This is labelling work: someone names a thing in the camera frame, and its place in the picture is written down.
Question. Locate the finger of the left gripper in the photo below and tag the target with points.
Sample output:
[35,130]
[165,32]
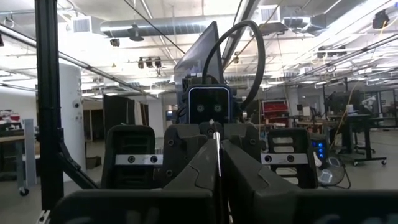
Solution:
[245,140]
[183,146]

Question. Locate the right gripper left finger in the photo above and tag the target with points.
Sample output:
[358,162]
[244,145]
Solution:
[174,205]

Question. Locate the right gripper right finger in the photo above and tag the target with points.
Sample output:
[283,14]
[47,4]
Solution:
[280,205]

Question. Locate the thin silver-ferruled makeup brush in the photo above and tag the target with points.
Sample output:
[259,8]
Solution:
[217,152]

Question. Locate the black room partition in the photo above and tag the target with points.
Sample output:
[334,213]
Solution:
[118,112]

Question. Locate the red tool cabinet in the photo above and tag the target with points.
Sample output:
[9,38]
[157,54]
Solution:
[275,110]

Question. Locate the brown cardboard box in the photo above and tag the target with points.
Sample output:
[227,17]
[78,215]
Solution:
[93,162]

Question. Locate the white round column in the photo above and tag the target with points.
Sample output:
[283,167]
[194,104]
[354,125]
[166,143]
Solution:
[73,130]

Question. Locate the round floor fan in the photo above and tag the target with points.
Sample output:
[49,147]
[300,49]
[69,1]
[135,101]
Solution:
[331,171]

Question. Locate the computer tower blue lights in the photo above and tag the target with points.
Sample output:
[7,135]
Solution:
[320,149]

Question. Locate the black track spotlight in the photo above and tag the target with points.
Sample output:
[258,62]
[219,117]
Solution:
[158,62]
[149,63]
[141,63]

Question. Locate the tilted black monitor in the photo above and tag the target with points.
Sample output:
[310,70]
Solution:
[196,59]

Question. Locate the grey rolling workbench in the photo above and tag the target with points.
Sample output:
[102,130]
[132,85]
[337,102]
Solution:
[30,149]

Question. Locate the black ceiling pendant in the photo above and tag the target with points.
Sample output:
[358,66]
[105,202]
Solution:
[136,36]

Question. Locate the black rolling desk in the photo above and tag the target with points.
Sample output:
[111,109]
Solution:
[369,140]

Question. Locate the white ceiling vent box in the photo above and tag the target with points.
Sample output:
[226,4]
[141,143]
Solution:
[269,14]
[81,25]

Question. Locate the black ceiling-mounted device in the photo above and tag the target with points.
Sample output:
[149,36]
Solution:
[380,19]

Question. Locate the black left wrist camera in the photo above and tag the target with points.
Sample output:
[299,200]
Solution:
[209,105]

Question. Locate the black frame diagonal brace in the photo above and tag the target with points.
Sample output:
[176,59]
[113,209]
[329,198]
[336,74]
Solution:
[74,169]

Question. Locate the black frame post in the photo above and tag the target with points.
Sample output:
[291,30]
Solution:
[48,93]

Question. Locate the round silver air duct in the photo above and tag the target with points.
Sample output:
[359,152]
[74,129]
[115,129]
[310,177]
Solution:
[168,26]

